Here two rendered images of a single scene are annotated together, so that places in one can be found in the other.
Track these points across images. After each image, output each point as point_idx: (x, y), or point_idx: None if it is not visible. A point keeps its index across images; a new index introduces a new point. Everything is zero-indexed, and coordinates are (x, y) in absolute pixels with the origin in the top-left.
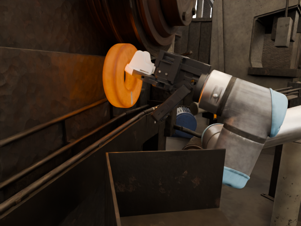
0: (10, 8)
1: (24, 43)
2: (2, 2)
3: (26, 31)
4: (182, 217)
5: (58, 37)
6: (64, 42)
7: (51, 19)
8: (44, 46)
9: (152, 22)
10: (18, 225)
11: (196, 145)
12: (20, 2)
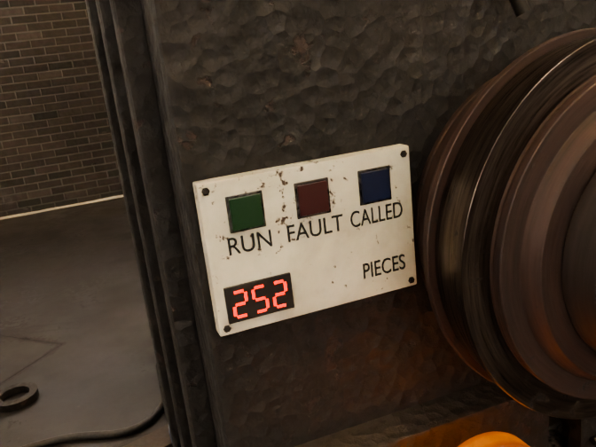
0: (284, 397)
1: (310, 432)
2: (270, 397)
3: (312, 414)
4: None
5: (375, 396)
6: (389, 397)
7: (359, 374)
8: (346, 421)
9: (575, 375)
10: None
11: None
12: (299, 380)
